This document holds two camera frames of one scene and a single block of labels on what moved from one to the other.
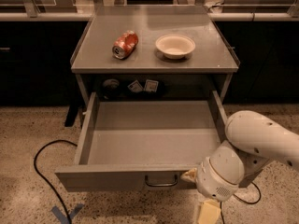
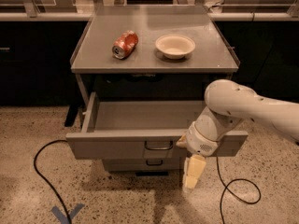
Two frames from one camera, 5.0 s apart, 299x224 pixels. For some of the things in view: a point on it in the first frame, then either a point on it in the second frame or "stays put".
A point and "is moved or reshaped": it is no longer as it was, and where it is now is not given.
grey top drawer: [142, 146] is moved or reshaped
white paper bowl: [175, 46] stays put
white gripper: [209, 181] -> [200, 142]
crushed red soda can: [125, 45] stays put
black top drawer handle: [161, 185] -> [158, 148]
